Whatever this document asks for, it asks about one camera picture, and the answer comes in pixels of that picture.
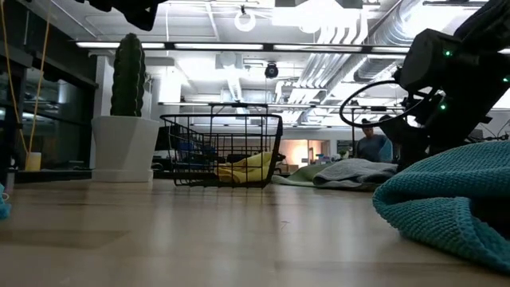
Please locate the black ceiling camera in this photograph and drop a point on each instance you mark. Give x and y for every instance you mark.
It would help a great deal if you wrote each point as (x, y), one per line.
(271, 71)

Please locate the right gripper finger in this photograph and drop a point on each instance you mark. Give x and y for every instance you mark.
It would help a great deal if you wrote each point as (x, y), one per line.
(410, 147)

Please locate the person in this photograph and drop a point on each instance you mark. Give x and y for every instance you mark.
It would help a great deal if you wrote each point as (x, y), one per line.
(370, 147)

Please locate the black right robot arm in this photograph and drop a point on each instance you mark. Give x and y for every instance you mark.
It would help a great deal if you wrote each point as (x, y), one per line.
(478, 68)

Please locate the yellow microfiber towel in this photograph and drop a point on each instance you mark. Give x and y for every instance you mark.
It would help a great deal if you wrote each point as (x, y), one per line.
(247, 169)

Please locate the green microfiber towel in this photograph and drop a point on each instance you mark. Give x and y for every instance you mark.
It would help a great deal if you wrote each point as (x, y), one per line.
(299, 177)

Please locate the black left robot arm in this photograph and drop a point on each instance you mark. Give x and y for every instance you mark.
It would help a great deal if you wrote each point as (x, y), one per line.
(139, 12)

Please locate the green cactus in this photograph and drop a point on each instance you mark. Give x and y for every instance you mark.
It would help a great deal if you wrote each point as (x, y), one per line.
(128, 75)

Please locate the yellow cup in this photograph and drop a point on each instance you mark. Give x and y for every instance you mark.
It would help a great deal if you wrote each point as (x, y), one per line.
(33, 162)

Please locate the white plant pot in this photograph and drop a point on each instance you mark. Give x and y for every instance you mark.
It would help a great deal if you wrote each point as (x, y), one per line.
(123, 147)

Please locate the teal microfiber towel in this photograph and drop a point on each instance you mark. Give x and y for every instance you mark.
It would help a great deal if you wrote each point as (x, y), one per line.
(4, 205)
(434, 191)

